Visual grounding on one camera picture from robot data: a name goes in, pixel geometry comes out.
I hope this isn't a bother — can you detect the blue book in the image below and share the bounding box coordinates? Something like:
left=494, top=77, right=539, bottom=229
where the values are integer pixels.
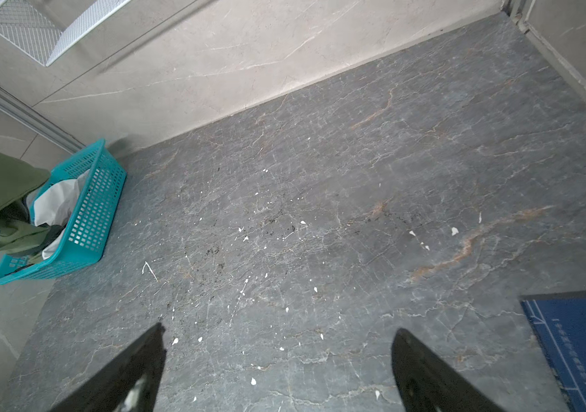
left=520, top=291, right=586, bottom=411

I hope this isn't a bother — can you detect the teal plastic basket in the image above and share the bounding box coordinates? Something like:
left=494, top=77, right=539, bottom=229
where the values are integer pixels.
left=0, top=139, right=126, bottom=285

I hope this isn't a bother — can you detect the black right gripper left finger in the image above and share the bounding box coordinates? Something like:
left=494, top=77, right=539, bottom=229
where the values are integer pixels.
left=52, top=323, right=167, bottom=411

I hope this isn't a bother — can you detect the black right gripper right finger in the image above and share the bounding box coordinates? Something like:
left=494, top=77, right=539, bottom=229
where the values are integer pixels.
left=392, top=328, right=502, bottom=411

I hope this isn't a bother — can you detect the white tank top in basket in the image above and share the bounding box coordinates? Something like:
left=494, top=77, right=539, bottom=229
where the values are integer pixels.
left=33, top=170, right=90, bottom=260

